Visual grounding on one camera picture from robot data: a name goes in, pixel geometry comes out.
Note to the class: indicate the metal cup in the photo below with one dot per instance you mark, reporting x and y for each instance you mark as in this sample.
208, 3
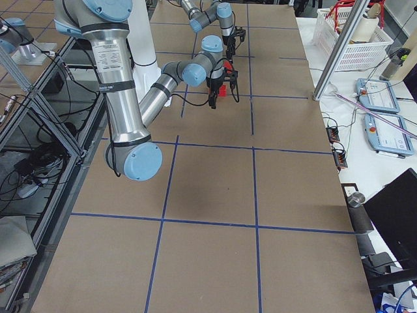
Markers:
356, 199

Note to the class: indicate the teach pendant lower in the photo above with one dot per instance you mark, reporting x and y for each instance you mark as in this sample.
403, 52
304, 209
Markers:
384, 133

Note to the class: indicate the small relay box lower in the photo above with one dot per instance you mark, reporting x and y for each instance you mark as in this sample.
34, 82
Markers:
340, 158

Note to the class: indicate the small relay box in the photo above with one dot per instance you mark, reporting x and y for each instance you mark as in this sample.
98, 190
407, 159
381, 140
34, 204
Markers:
340, 158
333, 134

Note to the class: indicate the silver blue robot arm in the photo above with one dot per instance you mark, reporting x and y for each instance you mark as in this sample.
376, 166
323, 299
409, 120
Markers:
104, 24
217, 11

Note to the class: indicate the grey cloth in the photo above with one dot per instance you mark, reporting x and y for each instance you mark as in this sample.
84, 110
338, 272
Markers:
16, 242

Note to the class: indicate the black laptop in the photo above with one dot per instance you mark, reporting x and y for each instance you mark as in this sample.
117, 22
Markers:
393, 212

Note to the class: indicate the teach pendant upper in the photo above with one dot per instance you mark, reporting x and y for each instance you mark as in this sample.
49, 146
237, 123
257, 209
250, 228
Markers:
377, 95

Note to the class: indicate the white plastic basket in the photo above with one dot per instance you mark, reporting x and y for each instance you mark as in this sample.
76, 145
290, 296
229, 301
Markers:
367, 44

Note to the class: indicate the small relay box upper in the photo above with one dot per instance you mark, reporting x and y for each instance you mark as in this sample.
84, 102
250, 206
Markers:
333, 134

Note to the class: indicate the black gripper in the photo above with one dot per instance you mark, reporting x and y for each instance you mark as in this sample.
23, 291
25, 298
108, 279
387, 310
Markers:
229, 43
215, 83

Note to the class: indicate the teach pendant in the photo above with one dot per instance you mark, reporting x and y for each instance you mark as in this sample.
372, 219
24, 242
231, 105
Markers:
377, 95
384, 133

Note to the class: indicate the aluminium frame post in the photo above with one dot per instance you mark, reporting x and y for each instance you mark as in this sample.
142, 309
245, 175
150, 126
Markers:
338, 51

